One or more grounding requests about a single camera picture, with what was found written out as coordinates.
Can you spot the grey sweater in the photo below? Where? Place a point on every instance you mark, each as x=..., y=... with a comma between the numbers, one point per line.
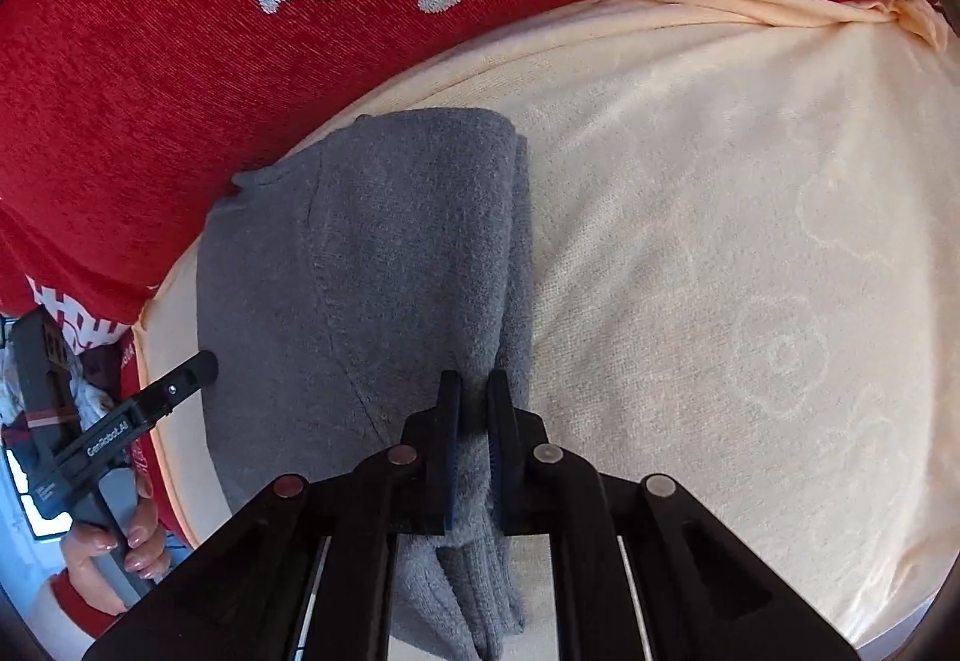
x=390, y=256

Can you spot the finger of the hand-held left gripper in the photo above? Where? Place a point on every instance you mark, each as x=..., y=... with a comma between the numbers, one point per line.
x=184, y=379

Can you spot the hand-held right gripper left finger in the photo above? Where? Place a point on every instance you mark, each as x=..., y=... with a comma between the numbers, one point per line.
x=442, y=451

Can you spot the cream towel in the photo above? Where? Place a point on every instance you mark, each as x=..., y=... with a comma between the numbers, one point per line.
x=712, y=256

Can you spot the red printed blanket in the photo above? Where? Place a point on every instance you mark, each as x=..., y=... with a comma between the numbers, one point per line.
x=150, y=68

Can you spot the person's left hand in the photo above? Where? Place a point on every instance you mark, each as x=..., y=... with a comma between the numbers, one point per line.
x=142, y=541

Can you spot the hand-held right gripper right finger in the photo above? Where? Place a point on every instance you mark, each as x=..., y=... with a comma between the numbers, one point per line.
x=510, y=451

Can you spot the person's left forearm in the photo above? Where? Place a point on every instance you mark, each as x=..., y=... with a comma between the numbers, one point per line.
x=75, y=612

